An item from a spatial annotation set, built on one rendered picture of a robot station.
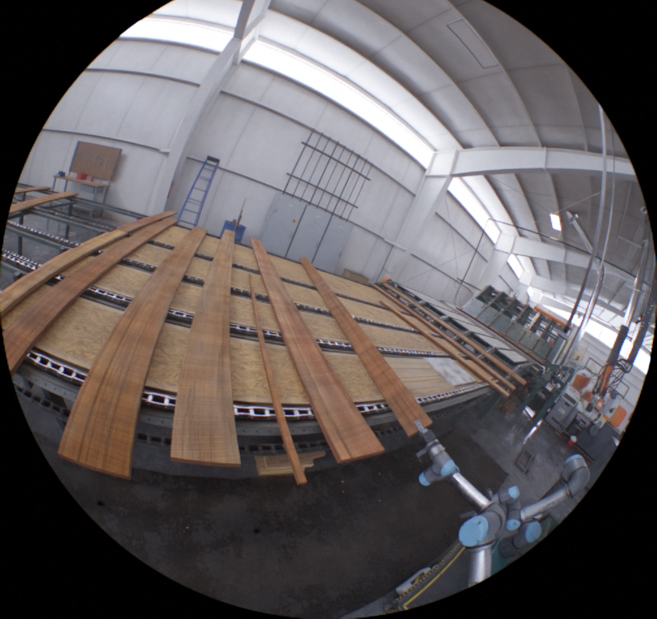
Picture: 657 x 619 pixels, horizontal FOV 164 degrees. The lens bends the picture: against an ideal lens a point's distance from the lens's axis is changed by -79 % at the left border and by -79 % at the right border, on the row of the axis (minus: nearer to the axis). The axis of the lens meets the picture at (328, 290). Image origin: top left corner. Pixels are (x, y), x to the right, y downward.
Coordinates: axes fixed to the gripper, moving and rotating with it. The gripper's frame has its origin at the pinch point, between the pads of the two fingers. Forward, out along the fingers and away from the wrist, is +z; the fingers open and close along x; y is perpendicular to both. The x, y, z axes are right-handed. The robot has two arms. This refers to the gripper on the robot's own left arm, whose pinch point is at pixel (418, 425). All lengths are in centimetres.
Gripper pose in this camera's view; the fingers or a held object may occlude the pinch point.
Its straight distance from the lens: 126.5
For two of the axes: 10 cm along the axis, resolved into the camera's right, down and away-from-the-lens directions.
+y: 9.2, -3.7, 1.2
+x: -2.9, -8.6, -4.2
